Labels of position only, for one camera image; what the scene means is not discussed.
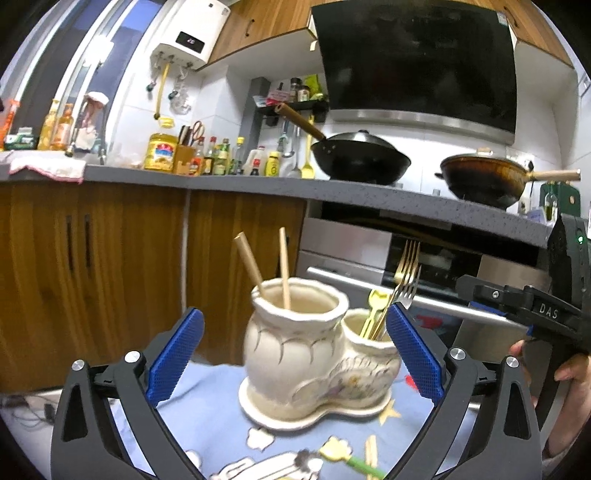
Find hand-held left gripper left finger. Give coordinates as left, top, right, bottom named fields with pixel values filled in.
left=50, top=307, right=207, bottom=480

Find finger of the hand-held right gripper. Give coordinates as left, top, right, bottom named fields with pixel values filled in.
left=470, top=301, right=508, bottom=318
left=456, top=274, right=531, bottom=325

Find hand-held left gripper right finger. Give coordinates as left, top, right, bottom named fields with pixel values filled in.
left=382, top=303, right=544, bottom=480

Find silver fork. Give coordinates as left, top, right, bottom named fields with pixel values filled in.
left=390, top=264, right=422, bottom=311

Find pale yellow handled spoon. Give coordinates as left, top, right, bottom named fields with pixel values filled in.
left=361, top=289, right=389, bottom=340

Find gold fork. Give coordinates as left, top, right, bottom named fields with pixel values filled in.
left=372, top=239, right=422, bottom=341

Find cream ceramic double utensil holder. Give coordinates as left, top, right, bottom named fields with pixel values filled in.
left=239, top=277, right=402, bottom=431

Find person's right hand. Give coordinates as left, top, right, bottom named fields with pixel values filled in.
left=547, top=353, right=591, bottom=462

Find blue cartoon printed cloth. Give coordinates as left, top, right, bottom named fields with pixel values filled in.
left=111, top=362, right=478, bottom=480

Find green cutting board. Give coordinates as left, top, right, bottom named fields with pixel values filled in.
left=540, top=182, right=580, bottom=220

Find wooden base cabinet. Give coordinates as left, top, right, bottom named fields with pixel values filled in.
left=0, top=180, right=308, bottom=394

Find stainless built-in oven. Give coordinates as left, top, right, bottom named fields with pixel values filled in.
left=295, top=216, right=555, bottom=352

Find silver utensil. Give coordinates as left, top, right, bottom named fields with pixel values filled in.
left=293, top=449, right=324, bottom=472

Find grey speckled countertop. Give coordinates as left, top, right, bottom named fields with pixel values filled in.
left=0, top=164, right=561, bottom=250

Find wooden knife block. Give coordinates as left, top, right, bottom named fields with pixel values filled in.
left=173, top=121, right=205, bottom=176

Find row of sauce bottles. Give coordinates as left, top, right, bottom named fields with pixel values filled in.
left=189, top=136, right=247, bottom=177

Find large yellow oil bottle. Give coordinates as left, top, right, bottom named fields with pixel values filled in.
left=144, top=117, right=179, bottom=171

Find white plastic jug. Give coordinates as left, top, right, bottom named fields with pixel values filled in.
left=244, top=147, right=267, bottom=176

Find yellow spatula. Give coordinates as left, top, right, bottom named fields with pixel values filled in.
left=302, top=117, right=317, bottom=180

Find white pink dish cloth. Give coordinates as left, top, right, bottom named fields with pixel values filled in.
left=8, top=154, right=86, bottom=184

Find black range hood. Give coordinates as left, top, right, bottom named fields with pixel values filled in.
left=310, top=0, right=518, bottom=146

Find faucet with white rag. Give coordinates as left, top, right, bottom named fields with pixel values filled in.
left=69, top=92, right=110, bottom=164

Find yellow liquid bottle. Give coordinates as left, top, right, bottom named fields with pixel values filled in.
left=39, top=99, right=60, bottom=151
left=52, top=104, right=75, bottom=151

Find green box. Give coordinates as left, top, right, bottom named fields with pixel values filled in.
left=4, top=129, right=38, bottom=151

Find orange bottle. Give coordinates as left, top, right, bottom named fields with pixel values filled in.
left=4, top=100, right=21, bottom=139

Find white water heater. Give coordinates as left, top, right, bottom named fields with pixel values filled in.
left=151, top=0, right=230, bottom=70

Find sliding glass window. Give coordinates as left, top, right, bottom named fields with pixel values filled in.
left=0, top=0, right=174, bottom=151

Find brown pot with wooden handle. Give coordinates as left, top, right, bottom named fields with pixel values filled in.
left=435, top=148, right=581, bottom=209

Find dark floor cables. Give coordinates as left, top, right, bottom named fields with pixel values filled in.
left=0, top=394, right=57, bottom=430

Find black wok with wooden handle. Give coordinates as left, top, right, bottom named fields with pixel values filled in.
left=274, top=102, right=411, bottom=186

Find wooden wall cabinet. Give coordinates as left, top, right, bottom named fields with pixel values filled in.
left=489, top=0, right=575, bottom=70
left=196, top=0, right=324, bottom=72

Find yellow gas hose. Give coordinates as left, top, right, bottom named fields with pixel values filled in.
left=154, top=62, right=171, bottom=121

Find black wall rack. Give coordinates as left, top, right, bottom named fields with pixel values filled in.
left=240, top=78, right=331, bottom=139

